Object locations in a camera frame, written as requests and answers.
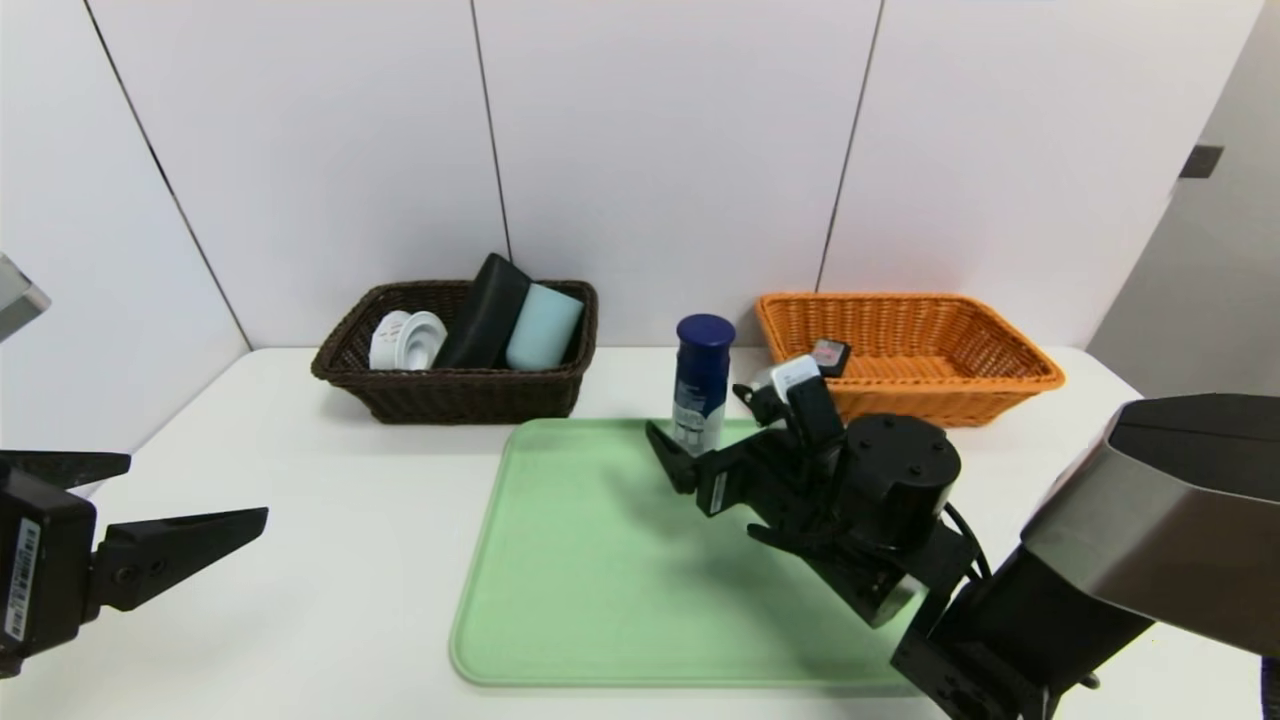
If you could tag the dark grey wall plate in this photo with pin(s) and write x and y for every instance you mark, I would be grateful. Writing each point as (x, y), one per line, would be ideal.
(1201, 161)

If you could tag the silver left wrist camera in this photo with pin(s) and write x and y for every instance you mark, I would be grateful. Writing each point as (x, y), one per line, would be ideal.
(15, 295)

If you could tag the small black red tin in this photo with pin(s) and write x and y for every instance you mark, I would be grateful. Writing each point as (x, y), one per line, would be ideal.
(830, 355)

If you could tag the blue-grey plastic cup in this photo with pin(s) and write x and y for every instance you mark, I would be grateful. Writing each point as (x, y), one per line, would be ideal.
(545, 325)

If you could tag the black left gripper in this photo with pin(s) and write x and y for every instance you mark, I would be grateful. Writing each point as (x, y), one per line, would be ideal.
(35, 575)

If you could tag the white plastic round container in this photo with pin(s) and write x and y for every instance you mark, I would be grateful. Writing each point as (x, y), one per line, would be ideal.
(405, 340)

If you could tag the dark brown wicker basket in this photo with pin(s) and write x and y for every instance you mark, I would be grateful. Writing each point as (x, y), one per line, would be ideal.
(470, 400)

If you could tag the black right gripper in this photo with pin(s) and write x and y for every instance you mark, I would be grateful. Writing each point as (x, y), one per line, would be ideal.
(722, 487)

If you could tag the light green plastic tray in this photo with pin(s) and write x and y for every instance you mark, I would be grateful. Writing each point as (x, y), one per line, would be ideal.
(580, 580)

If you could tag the black glasses case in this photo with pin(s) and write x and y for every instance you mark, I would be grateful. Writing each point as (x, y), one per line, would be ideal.
(490, 305)

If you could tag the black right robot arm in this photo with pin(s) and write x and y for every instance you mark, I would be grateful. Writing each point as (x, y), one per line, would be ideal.
(1100, 540)

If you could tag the orange wicker basket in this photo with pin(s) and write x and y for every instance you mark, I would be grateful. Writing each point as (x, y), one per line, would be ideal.
(950, 400)

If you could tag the blue capped spray can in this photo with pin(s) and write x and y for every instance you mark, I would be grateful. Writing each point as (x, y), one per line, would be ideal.
(700, 390)

